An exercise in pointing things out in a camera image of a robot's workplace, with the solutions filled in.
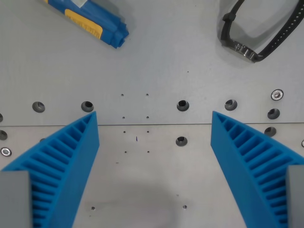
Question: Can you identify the black wristwatch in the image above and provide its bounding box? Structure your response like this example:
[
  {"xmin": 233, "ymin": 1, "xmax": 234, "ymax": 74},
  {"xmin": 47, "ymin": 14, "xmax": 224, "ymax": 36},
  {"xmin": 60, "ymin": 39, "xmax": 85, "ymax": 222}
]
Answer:
[{"xmin": 219, "ymin": 0, "xmax": 304, "ymax": 64}]

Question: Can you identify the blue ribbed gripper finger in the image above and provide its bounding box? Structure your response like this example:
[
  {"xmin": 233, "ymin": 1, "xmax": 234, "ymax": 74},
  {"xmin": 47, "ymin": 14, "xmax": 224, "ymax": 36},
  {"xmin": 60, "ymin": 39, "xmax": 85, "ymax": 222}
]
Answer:
[
  {"xmin": 210, "ymin": 111, "xmax": 304, "ymax": 228},
  {"xmin": 0, "ymin": 111, "xmax": 100, "ymax": 228}
]

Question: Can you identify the blue and yellow rolled bag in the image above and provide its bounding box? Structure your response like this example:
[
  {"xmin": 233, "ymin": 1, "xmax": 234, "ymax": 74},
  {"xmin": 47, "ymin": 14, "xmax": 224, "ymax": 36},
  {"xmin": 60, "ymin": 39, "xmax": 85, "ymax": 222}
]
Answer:
[{"xmin": 40, "ymin": 0, "xmax": 130, "ymax": 50}]

